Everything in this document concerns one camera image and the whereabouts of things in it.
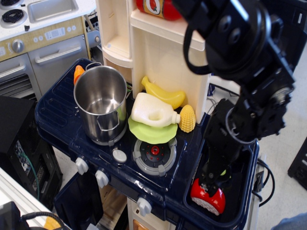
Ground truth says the red and white sushi toy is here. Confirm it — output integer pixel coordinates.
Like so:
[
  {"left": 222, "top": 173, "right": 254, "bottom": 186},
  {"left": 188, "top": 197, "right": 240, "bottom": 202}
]
[{"left": 190, "top": 178, "right": 225, "bottom": 216}]

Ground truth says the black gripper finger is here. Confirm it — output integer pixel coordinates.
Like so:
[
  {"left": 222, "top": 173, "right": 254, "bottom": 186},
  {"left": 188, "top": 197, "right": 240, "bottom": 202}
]
[
  {"left": 208, "top": 174, "right": 232, "bottom": 197},
  {"left": 200, "top": 176, "right": 211, "bottom": 192}
]

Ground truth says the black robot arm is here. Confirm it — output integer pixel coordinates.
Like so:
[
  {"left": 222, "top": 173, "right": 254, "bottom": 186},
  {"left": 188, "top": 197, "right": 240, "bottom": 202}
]
[{"left": 173, "top": 0, "right": 294, "bottom": 196}]

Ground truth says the green toy plate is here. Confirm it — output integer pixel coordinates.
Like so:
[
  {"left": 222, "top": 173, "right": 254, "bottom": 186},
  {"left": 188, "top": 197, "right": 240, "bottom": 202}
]
[{"left": 128, "top": 117, "right": 178, "bottom": 144}]

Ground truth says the wooden toy stove oven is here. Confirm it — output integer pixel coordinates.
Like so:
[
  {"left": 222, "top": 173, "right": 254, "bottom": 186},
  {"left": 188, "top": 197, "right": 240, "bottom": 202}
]
[{"left": 0, "top": 0, "right": 96, "bottom": 99}]

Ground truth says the black computer case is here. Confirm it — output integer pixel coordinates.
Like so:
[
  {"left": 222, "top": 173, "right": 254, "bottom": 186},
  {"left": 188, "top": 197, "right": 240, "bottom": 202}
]
[{"left": 0, "top": 96, "right": 62, "bottom": 210}]

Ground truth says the orange toy carrot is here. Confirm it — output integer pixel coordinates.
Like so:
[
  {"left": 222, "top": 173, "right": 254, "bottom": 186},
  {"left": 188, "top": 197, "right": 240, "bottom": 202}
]
[{"left": 73, "top": 65, "right": 85, "bottom": 84}]

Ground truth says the yellow toy banana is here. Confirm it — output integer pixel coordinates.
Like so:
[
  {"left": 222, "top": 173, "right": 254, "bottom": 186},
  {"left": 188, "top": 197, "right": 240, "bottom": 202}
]
[{"left": 141, "top": 76, "right": 186, "bottom": 109}]

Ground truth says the white toy milk jug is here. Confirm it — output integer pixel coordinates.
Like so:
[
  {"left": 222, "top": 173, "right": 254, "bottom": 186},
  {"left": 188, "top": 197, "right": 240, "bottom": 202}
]
[{"left": 130, "top": 92, "right": 181, "bottom": 127}]

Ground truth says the black power cable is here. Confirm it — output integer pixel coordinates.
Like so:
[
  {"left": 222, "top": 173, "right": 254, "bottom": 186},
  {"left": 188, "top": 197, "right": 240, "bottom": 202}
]
[{"left": 251, "top": 158, "right": 276, "bottom": 208}]

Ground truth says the yellow toy corn cob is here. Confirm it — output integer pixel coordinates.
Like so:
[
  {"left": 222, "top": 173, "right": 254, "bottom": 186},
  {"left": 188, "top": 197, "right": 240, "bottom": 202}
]
[{"left": 178, "top": 104, "right": 196, "bottom": 133}]

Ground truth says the cream toy shelf tower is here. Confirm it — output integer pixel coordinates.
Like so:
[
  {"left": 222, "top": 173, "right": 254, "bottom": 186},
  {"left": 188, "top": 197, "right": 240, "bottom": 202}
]
[{"left": 96, "top": 0, "right": 210, "bottom": 123}]

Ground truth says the navy blue toy kitchen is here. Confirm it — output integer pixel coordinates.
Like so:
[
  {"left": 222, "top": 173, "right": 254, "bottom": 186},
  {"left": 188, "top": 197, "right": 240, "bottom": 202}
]
[{"left": 35, "top": 58, "right": 259, "bottom": 230}]

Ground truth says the red toy ketchup bottle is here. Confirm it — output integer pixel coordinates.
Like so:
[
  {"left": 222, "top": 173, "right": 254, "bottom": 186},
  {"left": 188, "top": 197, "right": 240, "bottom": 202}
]
[{"left": 136, "top": 0, "right": 182, "bottom": 21}]

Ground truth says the stainless steel pot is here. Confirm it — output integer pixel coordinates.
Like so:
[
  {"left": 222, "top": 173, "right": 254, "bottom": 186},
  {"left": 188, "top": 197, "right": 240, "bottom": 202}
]
[{"left": 73, "top": 62, "right": 128, "bottom": 146}]

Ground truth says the black braided cable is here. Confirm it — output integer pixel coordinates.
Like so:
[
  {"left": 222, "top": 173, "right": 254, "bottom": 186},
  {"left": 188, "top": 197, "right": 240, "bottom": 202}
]
[{"left": 20, "top": 211, "right": 67, "bottom": 230}]

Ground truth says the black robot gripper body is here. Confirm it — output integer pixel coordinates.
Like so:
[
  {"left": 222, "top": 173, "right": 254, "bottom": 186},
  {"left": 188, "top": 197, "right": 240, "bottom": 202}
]
[{"left": 201, "top": 99, "right": 241, "bottom": 182}]

